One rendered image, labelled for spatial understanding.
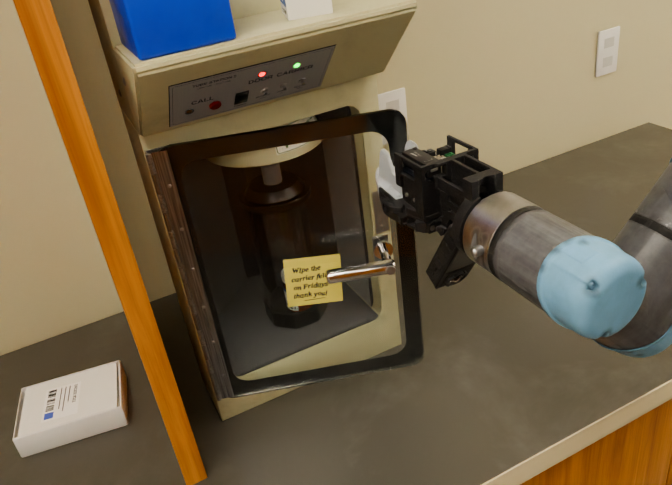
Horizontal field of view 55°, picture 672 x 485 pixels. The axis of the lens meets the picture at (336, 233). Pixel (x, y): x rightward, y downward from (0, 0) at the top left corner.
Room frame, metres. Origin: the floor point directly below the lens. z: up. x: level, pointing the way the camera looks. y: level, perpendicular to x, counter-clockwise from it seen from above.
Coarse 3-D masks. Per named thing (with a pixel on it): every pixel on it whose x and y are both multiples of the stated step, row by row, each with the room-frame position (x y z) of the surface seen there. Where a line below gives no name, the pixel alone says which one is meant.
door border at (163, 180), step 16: (160, 160) 0.71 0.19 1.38; (160, 176) 0.71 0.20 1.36; (160, 192) 0.71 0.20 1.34; (176, 192) 0.71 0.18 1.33; (176, 208) 0.71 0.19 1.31; (176, 224) 0.71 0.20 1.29; (176, 240) 0.71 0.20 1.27; (176, 256) 0.71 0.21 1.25; (192, 256) 0.71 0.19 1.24; (192, 272) 0.71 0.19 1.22; (192, 288) 0.71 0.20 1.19; (208, 304) 0.72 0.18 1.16; (208, 320) 0.71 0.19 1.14; (208, 336) 0.71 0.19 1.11; (208, 352) 0.71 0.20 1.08; (224, 368) 0.71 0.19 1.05; (224, 384) 0.71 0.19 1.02
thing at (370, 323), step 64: (320, 128) 0.73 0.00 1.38; (384, 128) 0.73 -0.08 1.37; (192, 192) 0.72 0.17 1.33; (256, 192) 0.72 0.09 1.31; (320, 192) 0.72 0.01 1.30; (256, 256) 0.72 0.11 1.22; (256, 320) 0.72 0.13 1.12; (320, 320) 0.72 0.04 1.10; (384, 320) 0.73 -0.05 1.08; (256, 384) 0.72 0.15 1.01
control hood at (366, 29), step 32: (352, 0) 0.79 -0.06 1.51; (384, 0) 0.76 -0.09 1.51; (256, 32) 0.69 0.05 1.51; (288, 32) 0.68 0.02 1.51; (320, 32) 0.69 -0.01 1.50; (352, 32) 0.72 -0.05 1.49; (384, 32) 0.75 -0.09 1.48; (128, 64) 0.64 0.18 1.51; (160, 64) 0.63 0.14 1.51; (192, 64) 0.64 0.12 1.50; (224, 64) 0.66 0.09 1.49; (352, 64) 0.77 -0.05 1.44; (384, 64) 0.81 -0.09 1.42; (128, 96) 0.71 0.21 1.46; (160, 96) 0.66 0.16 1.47; (288, 96) 0.77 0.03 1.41; (160, 128) 0.70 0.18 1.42
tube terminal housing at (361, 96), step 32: (96, 0) 0.74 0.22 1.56; (256, 0) 0.79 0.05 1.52; (320, 96) 0.81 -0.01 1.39; (352, 96) 0.83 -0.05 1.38; (128, 128) 0.80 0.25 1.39; (192, 128) 0.75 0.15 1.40; (224, 128) 0.76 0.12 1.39; (256, 128) 0.78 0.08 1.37; (160, 224) 0.77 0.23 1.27; (192, 320) 0.73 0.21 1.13; (224, 416) 0.73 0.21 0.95
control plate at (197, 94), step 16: (320, 48) 0.72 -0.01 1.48; (256, 64) 0.69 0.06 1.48; (272, 64) 0.70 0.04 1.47; (288, 64) 0.71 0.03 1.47; (304, 64) 0.73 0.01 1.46; (320, 64) 0.74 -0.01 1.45; (192, 80) 0.66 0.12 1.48; (208, 80) 0.67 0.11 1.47; (224, 80) 0.68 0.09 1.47; (240, 80) 0.70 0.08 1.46; (256, 80) 0.71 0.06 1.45; (272, 80) 0.72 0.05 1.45; (288, 80) 0.74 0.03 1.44; (320, 80) 0.77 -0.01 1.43; (176, 96) 0.67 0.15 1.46; (192, 96) 0.68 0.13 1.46; (208, 96) 0.69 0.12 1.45; (224, 96) 0.71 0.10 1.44; (256, 96) 0.73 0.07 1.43; (272, 96) 0.75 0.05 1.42; (176, 112) 0.69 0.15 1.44; (208, 112) 0.72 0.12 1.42
